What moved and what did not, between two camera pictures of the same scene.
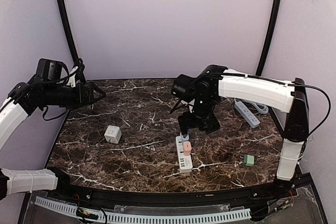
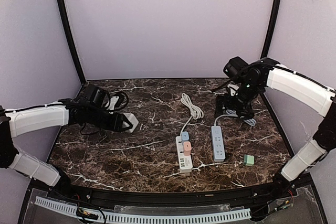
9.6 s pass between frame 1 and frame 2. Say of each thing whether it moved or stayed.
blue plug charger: stayed
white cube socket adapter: moved
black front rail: stayed
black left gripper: moved
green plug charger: stayed
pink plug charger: stayed
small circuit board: stayed
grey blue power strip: moved
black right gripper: moved
